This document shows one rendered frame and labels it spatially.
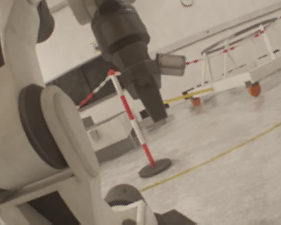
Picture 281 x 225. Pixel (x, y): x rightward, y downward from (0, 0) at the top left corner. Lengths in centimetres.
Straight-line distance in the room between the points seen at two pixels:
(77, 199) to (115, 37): 25
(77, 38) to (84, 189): 666
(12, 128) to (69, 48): 664
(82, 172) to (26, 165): 8
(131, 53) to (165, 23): 641
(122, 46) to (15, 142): 21
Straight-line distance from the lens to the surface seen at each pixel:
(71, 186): 34
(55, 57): 705
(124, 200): 68
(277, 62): 368
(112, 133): 314
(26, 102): 33
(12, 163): 34
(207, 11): 709
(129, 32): 36
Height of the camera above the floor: 58
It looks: 2 degrees down
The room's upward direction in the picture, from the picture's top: 24 degrees counter-clockwise
